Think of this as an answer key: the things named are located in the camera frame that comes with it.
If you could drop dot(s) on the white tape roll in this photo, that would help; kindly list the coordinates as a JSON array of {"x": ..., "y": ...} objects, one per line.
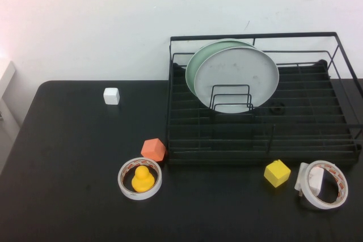
[
  {"x": 136, "y": 195},
  {"x": 323, "y": 203}
]

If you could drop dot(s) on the orange cube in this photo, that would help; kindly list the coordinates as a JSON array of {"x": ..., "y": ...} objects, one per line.
[{"x": 153, "y": 150}]

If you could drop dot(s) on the black round drain spout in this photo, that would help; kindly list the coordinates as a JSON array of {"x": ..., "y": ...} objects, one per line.
[{"x": 278, "y": 109}]

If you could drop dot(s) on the white wall ledge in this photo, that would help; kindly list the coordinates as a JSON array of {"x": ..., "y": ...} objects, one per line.
[{"x": 7, "y": 97}]

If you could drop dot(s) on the yellow cube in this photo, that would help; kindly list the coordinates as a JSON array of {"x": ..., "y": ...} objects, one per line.
[{"x": 276, "y": 175}]

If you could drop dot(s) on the mint green plate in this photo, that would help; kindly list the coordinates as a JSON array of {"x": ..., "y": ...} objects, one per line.
[{"x": 198, "y": 63}]

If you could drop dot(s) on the grey plate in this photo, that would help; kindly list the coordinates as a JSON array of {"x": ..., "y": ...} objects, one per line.
[{"x": 238, "y": 72}]

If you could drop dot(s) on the white power adapter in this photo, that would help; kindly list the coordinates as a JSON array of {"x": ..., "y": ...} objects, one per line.
[{"x": 314, "y": 181}]

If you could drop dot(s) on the white cube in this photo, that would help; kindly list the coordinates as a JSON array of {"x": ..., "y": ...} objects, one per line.
[{"x": 111, "y": 96}]

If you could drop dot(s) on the yellow rubber duck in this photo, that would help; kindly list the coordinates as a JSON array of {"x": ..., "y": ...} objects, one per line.
[{"x": 142, "y": 181}]

